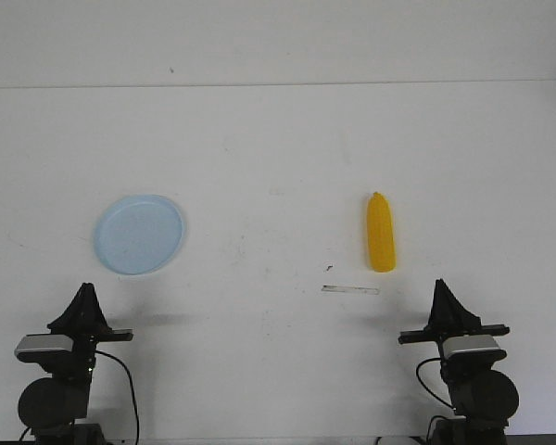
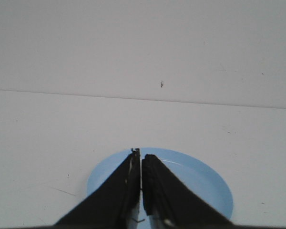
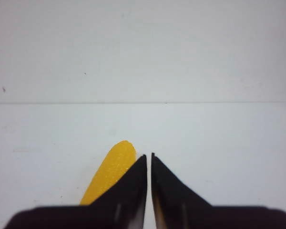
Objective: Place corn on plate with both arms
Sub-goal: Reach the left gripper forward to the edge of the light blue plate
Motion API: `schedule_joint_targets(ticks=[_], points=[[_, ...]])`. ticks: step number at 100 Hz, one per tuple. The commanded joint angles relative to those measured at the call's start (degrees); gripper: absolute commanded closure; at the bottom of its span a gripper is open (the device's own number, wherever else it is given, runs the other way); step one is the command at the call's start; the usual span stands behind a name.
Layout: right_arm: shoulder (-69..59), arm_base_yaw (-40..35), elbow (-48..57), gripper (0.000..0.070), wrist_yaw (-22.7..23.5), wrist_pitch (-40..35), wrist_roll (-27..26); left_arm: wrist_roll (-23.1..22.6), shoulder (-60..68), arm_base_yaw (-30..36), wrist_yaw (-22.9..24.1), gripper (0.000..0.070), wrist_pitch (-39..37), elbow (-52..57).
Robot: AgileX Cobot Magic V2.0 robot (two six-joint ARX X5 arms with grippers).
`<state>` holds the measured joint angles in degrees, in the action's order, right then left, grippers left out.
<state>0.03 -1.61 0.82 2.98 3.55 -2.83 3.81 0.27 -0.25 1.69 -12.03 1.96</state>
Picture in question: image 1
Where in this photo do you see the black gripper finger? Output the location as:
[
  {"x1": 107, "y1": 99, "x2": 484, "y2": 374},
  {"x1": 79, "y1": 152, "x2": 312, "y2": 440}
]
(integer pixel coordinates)
[
  {"x1": 85, "y1": 283, "x2": 107, "y2": 330},
  {"x1": 440, "y1": 280, "x2": 482, "y2": 330},
  {"x1": 427, "y1": 279, "x2": 445, "y2": 331},
  {"x1": 49, "y1": 283, "x2": 87, "y2": 330}
]

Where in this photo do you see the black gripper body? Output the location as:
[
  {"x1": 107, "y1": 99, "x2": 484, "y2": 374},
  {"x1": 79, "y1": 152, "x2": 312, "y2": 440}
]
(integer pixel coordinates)
[
  {"x1": 398, "y1": 324, "x2": 510, "y2": 357},
  {"x1": 47, "y1": 322, "x2": 133, "y2": 371}
]

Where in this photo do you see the light blue round plate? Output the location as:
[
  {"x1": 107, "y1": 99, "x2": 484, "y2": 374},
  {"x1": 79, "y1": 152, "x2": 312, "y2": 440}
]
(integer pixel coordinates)
[{"x1": 93, "y1": 195, "x2": 186, "y2": 276}]

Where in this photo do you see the yellow plastic corn cob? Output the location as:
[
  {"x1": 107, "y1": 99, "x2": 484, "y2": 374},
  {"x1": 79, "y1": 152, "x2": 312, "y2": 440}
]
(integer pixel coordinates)
[{"x1": 366, "y1": 193, "x2": 397, "y2": 273}]

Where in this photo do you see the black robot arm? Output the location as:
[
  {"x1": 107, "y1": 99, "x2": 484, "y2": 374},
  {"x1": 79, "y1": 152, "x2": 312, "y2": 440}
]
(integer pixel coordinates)
[
  {"x1": 398, "y1": 279, "x2": 519, "y2": 444},
  {"x1": 14, "y1": 283, "x2": 140, "y2": 444}
]

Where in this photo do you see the horizontal tape strip on table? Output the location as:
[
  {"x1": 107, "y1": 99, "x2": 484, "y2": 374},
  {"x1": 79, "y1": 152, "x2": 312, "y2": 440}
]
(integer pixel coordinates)
[{"x1": 321, "y1": 285, "x2": 380, "y2": 296}]

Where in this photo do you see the black camera cable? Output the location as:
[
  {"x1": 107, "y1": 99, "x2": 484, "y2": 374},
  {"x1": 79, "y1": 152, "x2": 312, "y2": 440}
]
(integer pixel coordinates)
[
  {"x1": 95, "y1": 350, "x2": 141, "y2": 441},
  {"x1": 415, "y1": 357, "x2": 456, "y2": 412}
]

